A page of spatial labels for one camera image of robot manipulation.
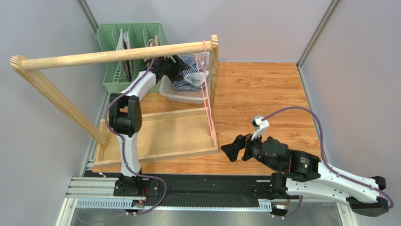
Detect blue white striped tank top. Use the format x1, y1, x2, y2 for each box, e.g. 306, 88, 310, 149
172, 54, 209, 91

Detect wooden boards in organizer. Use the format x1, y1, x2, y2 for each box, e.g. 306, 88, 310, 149
146, 34, 160, 47

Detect wooden clothes rack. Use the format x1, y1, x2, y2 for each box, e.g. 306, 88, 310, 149
10, 35, 219, 171

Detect papers in organizer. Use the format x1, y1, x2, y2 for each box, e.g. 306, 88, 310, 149
116, 29, 134, 83

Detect green plastic file organizer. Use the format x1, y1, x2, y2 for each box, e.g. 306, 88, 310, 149
96, 23, 167, 94

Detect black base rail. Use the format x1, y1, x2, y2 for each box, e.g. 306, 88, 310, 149
67, 170, 333, 217

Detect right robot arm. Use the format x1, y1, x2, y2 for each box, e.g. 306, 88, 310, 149
221, 134, 389, 217

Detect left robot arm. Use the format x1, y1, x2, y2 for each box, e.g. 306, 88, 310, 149
105, 55, 190, 196

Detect pink wire hanger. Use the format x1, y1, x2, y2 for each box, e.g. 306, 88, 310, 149
195, 40, 216, 141

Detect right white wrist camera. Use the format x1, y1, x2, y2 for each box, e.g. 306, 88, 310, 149
251, 115, 270, 140

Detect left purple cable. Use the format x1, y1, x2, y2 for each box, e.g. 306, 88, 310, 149
104, 39, 168, 217

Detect white perforated plastic basket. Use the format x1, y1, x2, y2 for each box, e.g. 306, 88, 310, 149
159, 52, 209, 104

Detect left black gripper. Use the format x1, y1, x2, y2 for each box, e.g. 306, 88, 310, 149
160, 52, 192, 83

